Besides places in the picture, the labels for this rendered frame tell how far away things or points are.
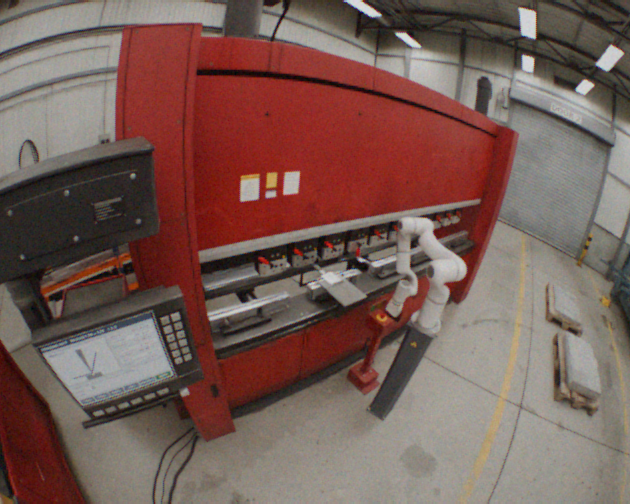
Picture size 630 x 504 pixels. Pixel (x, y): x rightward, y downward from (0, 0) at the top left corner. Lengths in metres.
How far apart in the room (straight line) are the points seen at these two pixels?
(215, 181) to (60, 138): 4.18
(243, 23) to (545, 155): 8.20
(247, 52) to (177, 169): 0.54
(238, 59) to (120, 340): 1.01
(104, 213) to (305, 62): 1.00
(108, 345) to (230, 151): 0.84
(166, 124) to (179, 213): 0.30
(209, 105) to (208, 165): 0.24
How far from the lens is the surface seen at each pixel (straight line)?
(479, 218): 3.45
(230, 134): 1.16
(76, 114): 5.09
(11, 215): 0.64
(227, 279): 1.79
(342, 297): 1.68
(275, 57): 1.21
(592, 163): 9.02
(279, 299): 1.66
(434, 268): 1.39
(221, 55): 1.13
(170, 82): 0.89
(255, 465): 2.11
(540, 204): 8.78
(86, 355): 0.78
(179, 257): 1.02
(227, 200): 1.22
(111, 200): 0.59
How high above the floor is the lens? 2.02
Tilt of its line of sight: 29 degrees down
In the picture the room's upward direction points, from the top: 7 degrees clockwise
